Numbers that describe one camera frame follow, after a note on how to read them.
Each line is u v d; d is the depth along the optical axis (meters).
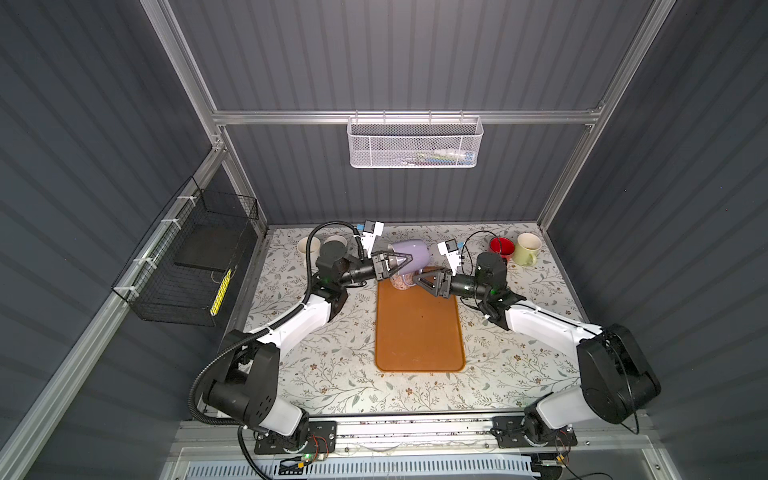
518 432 0.72
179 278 0.72
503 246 1.08
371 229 0.69
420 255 0.75
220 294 0.69
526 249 1.02
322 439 0.72
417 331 0.92
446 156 0.91
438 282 0.71
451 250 0.73
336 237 0.63
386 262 0.69
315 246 0.69
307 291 0.62
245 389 0.44
